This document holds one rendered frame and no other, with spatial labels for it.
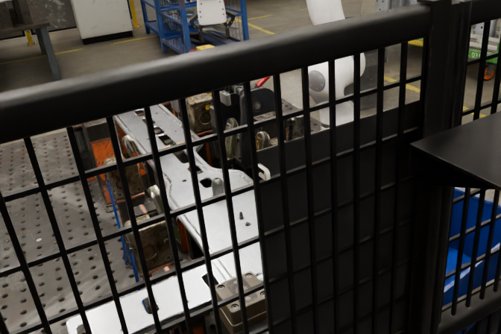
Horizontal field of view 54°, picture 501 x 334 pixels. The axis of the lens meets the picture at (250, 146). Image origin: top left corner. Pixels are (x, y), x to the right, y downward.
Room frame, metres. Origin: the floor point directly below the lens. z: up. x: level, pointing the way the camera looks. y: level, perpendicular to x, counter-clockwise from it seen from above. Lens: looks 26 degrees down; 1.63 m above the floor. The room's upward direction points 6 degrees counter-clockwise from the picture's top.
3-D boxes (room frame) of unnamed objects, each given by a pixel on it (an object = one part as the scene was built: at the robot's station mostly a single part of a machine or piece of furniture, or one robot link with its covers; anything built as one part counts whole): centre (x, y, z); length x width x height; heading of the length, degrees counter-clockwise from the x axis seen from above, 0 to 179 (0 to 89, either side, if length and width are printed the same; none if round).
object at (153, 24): (7.63, 0.93, 0.48); 1.20 x 0.80 x 0.95; 20
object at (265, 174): (0.40, -0.11, 1.30); 0.23 x 0.02 x 0.31; 115
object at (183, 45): (6.30, 0.48, 0.47); 1.20 x 0.80 x 0.95; 23
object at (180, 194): (1.38, 0.25, 1.00); 1.38 x 0.22 x 0.02; 25
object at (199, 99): (1.58, 0.16, 0.89); 0.13 x 0.11 x 0.38; 115
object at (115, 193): (1.24, 0.37, 0.87); 0.12 x 0.09 x 0.35; 115
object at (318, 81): (1.44, -0.27, 1.11); 0.19 x 0.12 x 0.24; 137
